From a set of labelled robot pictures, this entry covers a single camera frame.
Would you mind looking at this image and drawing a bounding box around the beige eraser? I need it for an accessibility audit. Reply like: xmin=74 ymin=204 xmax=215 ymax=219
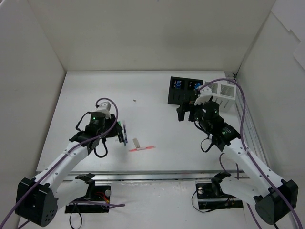
xmin=133 ymin=138 xmax=141 ymax=148

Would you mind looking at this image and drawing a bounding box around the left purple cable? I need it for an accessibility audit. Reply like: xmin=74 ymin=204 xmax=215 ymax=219
xmin=0 ymin=97 xmax=126 ymax=229

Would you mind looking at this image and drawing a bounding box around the purple cable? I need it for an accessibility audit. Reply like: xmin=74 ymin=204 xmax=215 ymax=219
xmin=0 ymin=97 xmax=126 ymax=229
xmin=199 ymin=78 xmax=301 ymax=229

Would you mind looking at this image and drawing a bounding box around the red pen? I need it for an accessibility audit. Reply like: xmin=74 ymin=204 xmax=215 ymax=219
xmin=128 ymin=146 xmax=156 ymax=152

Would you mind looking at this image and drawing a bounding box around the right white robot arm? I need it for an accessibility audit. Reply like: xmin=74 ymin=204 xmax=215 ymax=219
xmin=177 ymin=100 xmax=298 ymax=225

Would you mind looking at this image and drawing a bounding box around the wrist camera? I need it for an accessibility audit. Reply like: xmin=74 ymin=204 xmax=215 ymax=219
xmin=96 ymin=102 xmax=111 ymax=118
xmin=194 ymin=86 xmax=213 ymax=105

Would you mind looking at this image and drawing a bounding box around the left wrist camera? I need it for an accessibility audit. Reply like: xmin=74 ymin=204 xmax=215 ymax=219
xmin=96 ymin=102 xmax=111 ymax=118

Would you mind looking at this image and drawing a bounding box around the aluminium rail frame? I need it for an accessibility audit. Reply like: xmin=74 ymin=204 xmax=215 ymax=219
xmin=34 ymin=71 xmax=286 ymax=198

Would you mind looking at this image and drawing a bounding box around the black divided organizer box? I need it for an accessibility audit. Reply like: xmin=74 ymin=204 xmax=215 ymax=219
xmin=167 ymin=76 xmax=203 ymax=105

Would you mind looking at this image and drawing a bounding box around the blue tipped pen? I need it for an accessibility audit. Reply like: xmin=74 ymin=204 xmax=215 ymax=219
xmin=122 ymin=120 xmax=128 ymax=145

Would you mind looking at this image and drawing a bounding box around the teal tipped pen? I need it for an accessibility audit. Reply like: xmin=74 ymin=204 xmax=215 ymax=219
xmin=119 ymin=133 xmax=126 ymax=146

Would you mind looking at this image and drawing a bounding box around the white divided organizer box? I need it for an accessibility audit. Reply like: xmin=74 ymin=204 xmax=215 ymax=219
xmin=200 ymin=82 xmax=236 ymax=113

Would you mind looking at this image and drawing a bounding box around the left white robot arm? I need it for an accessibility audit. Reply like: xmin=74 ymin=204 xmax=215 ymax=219
xmin=13 ymin=111 xmax=122 ymax=227

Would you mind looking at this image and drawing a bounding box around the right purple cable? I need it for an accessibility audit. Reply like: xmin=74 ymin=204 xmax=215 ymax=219
xmin=199 ymin=78 xmax=301 ymax=229

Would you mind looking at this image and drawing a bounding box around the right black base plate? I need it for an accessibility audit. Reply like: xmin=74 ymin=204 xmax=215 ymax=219
xmin=191 ymin=183 xmax=244 ymax=213

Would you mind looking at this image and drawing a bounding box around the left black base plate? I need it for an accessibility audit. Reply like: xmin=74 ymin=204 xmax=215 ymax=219
xmin=64 ymin=185 xmax=111 ymax=214

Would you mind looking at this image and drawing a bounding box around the blue item left compartment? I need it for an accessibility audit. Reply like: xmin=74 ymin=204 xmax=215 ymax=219
xmin=176 ymin=81 xmax=181 ymax=89

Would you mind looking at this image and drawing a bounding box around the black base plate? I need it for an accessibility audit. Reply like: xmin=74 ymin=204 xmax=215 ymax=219
xmin=191 ymin=183 xmax=244 ymax=213
xmin=64 ymin=185 xmax=111 ymax=214

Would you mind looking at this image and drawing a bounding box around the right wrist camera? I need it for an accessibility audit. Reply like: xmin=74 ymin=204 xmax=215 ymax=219
xmin=194 ymin=86 xmax=213 ymax=105

